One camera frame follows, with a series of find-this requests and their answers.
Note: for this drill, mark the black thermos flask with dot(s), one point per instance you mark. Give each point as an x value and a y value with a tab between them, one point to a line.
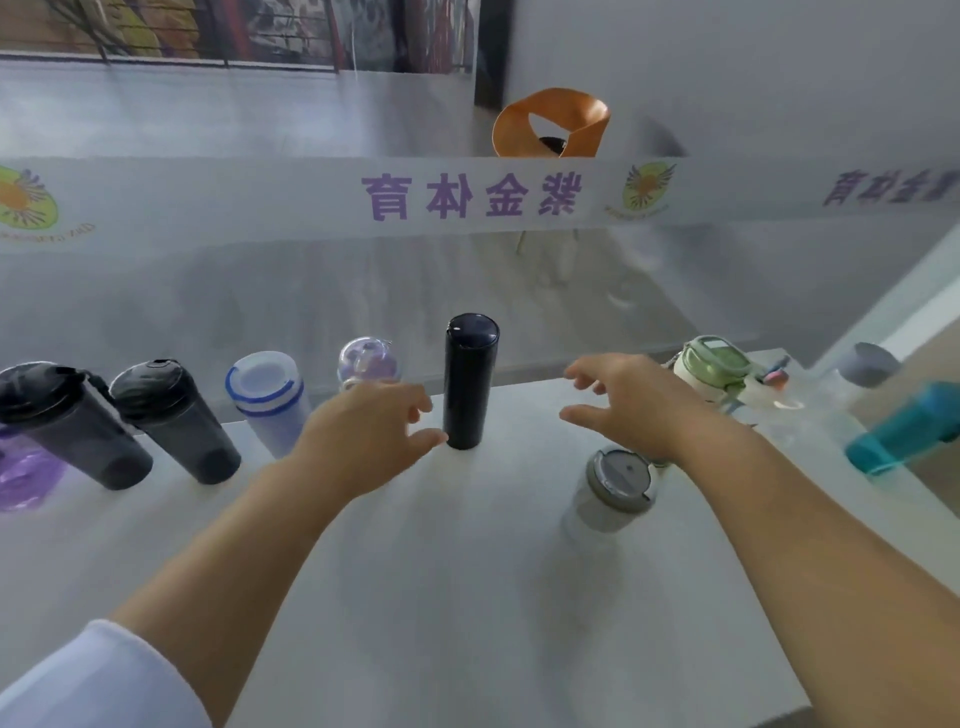
469	390

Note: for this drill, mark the person's left hand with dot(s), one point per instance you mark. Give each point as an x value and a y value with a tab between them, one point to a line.
360	442

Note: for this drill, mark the orange chair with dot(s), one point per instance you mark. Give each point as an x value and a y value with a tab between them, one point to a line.
517	124

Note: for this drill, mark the green transparent bottle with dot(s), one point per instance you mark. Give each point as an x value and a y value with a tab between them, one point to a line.
712	360

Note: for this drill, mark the purple cartoon dome bottle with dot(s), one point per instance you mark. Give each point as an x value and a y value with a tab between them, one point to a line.
26	480

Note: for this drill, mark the person's left forearm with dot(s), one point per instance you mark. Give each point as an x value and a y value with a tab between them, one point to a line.
225	585

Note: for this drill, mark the clear bottle white lid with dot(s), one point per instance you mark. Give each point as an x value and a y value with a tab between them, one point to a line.
615	480

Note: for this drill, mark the white bottle blue ring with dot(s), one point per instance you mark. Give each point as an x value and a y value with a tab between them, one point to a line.
266	420

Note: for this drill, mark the clear bottle white ends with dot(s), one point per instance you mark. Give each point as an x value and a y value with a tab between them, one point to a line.
774	376

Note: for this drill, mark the black railing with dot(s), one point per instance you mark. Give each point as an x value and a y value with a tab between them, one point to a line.
225	45

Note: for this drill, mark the teal water bottle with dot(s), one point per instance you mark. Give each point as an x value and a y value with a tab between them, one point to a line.
915	427

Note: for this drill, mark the frosted band with purple print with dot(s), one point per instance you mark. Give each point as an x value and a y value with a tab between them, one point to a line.
225	202

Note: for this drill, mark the person's right forearm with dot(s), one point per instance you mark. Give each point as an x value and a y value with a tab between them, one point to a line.
825	585

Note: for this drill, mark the small lilac cartoon bottle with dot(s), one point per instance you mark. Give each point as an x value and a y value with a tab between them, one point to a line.
367	360

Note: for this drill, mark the white table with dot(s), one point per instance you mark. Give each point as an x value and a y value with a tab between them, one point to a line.
465	600

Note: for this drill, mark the clear bottle grey cap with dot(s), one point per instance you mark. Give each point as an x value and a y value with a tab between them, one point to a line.
870	365

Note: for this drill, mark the person's right hand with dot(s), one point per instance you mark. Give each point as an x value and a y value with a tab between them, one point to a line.
660	412

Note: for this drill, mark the person's white shirt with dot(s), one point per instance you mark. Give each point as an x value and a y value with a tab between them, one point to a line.
97	682

